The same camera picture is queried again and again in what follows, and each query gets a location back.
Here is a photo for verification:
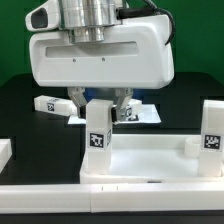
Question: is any white left barrier block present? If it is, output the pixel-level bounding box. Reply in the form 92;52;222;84
0;139;12;173

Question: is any white desk top tray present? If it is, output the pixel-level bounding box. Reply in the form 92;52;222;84
80;134;224;184

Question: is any white front barrier rail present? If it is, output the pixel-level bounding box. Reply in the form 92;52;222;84
0;182;224;214

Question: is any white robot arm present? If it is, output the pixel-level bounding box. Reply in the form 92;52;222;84
25;0;175;122

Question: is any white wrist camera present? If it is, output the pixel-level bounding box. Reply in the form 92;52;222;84
25;0;61;32

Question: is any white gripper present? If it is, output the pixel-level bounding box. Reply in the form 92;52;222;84
29;15;174;123

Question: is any white marker sheet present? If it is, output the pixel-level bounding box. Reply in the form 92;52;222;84
68;104;161;125

